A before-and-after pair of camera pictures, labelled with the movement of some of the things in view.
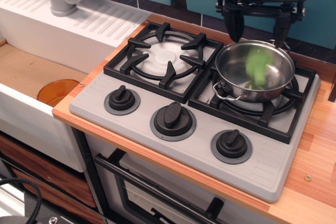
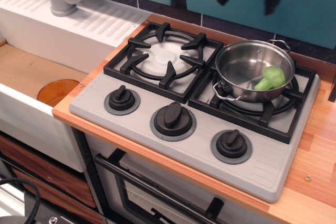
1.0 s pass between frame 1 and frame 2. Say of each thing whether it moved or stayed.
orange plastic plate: stayed
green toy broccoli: moved
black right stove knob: stayed
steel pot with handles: stayed
